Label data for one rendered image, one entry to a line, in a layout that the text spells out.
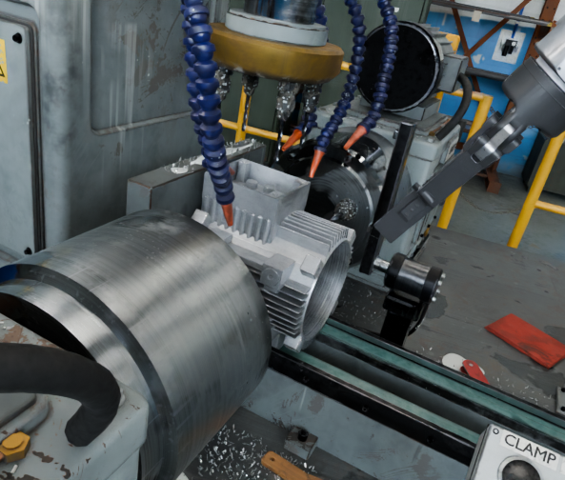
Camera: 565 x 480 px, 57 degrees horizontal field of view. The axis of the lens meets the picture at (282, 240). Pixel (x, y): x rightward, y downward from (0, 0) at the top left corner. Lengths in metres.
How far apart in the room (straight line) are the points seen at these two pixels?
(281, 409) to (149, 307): 0.42
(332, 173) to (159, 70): 0.34
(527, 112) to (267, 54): 0.28
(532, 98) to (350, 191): 0.46
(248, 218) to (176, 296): 0.28
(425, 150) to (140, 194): 0.63
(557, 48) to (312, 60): 0.26
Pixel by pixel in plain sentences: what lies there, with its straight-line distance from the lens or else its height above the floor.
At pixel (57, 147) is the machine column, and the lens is 0.73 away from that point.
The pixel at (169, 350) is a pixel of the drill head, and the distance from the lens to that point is 0.44.
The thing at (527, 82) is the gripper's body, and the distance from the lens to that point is 0.55.
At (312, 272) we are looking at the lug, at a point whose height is 1.08.
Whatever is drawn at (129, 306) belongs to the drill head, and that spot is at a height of 1.15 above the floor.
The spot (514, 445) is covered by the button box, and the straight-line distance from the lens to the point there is 0.53.
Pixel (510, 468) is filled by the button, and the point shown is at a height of 1.07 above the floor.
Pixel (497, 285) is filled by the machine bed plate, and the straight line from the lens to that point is 1.46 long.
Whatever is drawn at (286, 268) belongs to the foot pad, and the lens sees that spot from 0.67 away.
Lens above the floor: 1.40
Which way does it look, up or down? 26 degrees down
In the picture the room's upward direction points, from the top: 11 degrees clockwise
